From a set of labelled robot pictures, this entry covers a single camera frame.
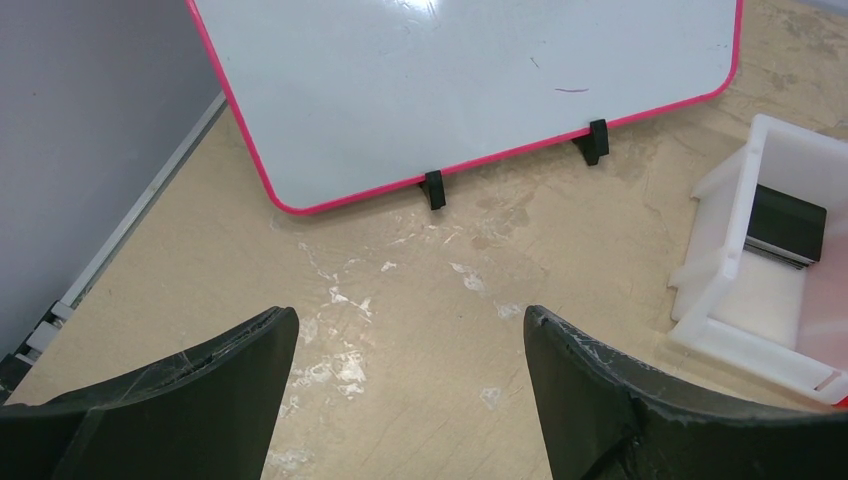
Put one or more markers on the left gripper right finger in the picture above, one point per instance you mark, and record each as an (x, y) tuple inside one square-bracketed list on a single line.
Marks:
[(607, 415)]

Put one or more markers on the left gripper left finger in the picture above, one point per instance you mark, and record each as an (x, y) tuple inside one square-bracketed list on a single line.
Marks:
[(207, 412)]

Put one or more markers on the white plastic bin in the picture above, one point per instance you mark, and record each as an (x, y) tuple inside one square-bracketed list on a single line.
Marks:
[(782, 325)]

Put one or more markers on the black card in white bin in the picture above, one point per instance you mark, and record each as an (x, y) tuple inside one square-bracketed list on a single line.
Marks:
[(785, 229)]

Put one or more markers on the aluminium frame rail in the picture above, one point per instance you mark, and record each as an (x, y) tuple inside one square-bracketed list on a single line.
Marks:
[(15, 365)]

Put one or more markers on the pink framed whiteboard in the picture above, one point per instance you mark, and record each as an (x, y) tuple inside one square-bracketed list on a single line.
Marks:
[(342, 100)]

